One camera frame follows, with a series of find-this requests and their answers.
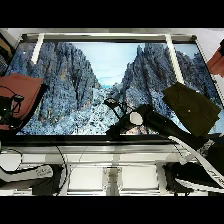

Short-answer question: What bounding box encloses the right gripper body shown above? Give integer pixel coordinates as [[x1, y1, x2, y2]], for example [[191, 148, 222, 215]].
[[105, 113, 135, 138]]

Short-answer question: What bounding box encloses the olive green garment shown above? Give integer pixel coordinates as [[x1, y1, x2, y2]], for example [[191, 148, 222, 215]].
[[162, 81, 222, 138]]

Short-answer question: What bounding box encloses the red-brown garment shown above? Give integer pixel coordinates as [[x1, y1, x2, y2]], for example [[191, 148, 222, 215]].
[[0, 73, 46, 132]]

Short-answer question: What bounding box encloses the red garment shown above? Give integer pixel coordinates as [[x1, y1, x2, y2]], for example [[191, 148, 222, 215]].
[[206, 39, 224, 78]]

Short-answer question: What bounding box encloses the silver frame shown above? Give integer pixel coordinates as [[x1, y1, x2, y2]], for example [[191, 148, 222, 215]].
[[0, 143, 224, 197]]

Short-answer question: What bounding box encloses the black cable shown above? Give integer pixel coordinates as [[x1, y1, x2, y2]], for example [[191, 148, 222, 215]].
[[49, 139, 69, 196]]

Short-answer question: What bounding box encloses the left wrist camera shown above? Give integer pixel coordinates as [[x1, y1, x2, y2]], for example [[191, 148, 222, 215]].
[[0, 85, 26, 116]]

